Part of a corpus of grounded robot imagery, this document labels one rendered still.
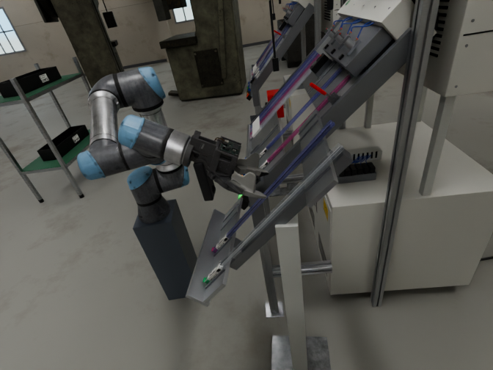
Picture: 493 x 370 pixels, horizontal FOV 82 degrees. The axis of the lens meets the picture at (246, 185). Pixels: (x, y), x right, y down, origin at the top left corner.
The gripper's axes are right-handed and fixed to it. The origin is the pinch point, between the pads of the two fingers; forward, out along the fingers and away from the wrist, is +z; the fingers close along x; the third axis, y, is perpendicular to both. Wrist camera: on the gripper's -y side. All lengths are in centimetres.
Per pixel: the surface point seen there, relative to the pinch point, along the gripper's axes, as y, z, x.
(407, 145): 14, 42, 28
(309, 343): -78, 53, 9
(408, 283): -47, 90, 33
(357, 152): -8, 46, 64
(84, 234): -159, -94, 86
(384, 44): 36, 21, 36
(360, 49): 32, 16, 36
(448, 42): 42, 38, 38
